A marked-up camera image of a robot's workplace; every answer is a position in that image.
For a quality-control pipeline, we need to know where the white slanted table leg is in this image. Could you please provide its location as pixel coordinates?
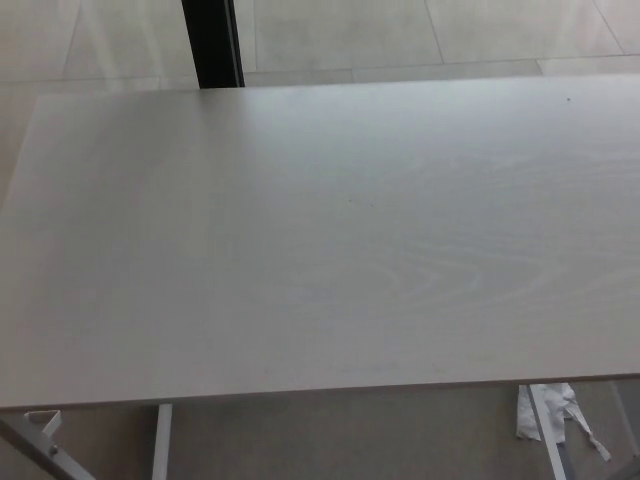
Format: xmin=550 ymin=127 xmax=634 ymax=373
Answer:
xmin=528 ymin=384 xmax=577 ymax=480

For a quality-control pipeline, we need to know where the black vertical post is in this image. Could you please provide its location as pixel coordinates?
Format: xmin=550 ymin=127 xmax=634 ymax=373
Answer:
xmin=180 ymin=0 xmax=246 ymax=90

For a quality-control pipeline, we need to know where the grey diagonal table brace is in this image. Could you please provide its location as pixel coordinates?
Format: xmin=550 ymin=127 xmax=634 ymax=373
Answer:
xmin=0 ymin=417 xmax=96 ymax=480

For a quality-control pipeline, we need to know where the white metal table bracket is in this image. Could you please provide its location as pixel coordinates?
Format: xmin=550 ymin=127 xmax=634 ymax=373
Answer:
xmin=23 ymin=409 xmax=62 ymax=442

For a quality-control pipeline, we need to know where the crumpled white paper scrap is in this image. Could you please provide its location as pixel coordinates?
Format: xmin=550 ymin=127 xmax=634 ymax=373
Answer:
xmin=514 ymin=382 xmax=612 ymax=462

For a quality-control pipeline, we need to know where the white metal table leg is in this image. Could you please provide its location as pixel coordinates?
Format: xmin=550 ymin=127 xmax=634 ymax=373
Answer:
xmin=151 ymin=403 xmax=174 ymax=480

